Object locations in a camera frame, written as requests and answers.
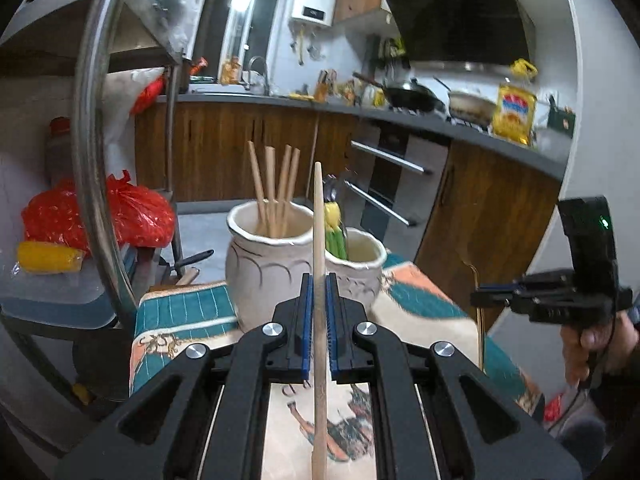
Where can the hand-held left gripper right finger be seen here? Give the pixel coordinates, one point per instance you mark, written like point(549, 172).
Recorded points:
point(334, 325)

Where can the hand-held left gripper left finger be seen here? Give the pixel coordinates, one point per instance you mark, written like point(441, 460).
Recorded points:
point(306, 325)

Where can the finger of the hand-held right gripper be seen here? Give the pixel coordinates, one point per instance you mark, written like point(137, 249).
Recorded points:
point(495, 290)

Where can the gold metal fork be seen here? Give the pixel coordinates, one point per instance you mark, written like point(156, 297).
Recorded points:
point(480, 340)

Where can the short white ceramic jar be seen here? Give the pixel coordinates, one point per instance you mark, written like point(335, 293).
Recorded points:
point(360, 275)

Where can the tall white ceramic jar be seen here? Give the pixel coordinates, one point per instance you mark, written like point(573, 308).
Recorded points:
point(260, 280)

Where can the wooden chopstick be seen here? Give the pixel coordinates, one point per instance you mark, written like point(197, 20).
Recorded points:
point(271, 190)
point(292, 185)
point(284, 185)
point(320, 260)
point(257, 185)

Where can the person's right forearm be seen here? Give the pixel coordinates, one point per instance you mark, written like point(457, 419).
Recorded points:
point(620, 385)

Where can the person's right hand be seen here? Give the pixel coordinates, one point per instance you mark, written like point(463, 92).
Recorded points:
point(590, 340)

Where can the printed quilted mat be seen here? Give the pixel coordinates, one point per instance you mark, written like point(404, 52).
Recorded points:
point(430, 305)

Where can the built-in steel oven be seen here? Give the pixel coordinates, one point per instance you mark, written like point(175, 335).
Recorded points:
point(400, 185)

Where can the green box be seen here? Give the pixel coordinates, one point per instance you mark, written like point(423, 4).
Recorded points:
point(561, 120)

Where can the white curved panel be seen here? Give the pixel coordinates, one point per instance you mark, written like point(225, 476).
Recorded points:
point(590, 110)

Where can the grey kitchen countertop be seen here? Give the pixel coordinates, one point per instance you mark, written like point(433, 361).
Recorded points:
point(450, 132)

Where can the yellow cooking oil bottle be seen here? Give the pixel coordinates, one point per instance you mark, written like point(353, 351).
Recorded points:
point(515, 110)

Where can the white cooking pot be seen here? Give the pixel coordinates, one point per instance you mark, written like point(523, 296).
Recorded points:
point(470, 105)

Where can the wooden kitchen cabinet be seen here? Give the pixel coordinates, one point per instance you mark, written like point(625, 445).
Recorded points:
point(215, 150)

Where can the black wok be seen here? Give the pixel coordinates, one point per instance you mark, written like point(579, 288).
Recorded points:
point(412, 97)

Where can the steel shelving rack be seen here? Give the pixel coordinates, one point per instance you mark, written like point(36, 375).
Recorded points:
point(175, 160)

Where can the knife block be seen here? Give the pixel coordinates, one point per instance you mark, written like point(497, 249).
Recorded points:
point(324, 87)

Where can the plastic box with blue lid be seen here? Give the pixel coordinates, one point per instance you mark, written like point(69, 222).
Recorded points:
point(60, 302)

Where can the chrome kitchen faucet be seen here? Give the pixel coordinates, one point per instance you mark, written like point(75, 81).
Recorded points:
point(257, 72)

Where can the yellow corn cob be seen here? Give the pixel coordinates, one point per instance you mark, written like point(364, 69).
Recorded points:
point(50, 256)

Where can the black range hood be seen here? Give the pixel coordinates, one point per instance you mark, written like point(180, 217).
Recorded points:
point(460, 15)

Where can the small red plastic bag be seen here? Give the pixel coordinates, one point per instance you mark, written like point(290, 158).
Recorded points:
point(149, 92)

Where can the plastic jar with red lid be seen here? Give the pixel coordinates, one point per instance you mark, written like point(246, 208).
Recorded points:
point(62, 152)

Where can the curved chrome tube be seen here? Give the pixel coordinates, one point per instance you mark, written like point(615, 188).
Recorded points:
point(87, 110)

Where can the kitchen window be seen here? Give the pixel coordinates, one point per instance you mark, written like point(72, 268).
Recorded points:
point(240, 15)

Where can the clear plastic bag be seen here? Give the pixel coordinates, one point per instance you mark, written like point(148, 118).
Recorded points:
point(160, 10)

